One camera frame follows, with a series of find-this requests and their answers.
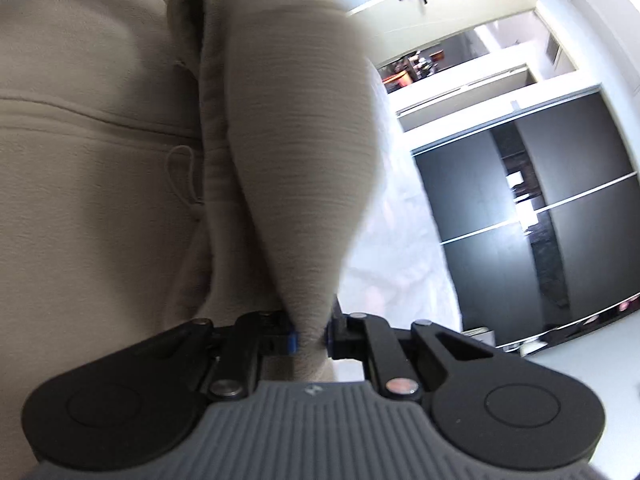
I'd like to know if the black sliding wardrobe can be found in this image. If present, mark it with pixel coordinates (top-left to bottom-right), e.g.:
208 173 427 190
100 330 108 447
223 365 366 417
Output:
410 85 640 356

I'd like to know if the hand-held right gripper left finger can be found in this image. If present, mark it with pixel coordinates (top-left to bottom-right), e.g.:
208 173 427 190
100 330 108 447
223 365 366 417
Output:
131 310 301 403

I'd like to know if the cream door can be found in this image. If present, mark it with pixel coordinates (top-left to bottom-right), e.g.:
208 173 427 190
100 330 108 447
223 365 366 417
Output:
345 0 543 68

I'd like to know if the beige fleece jacket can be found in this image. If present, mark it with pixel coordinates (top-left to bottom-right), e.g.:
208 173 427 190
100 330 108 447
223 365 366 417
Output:
0 0 388 480

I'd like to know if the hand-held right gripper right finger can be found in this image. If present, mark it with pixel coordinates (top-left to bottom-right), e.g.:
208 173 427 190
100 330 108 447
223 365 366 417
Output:
324 295 496 403

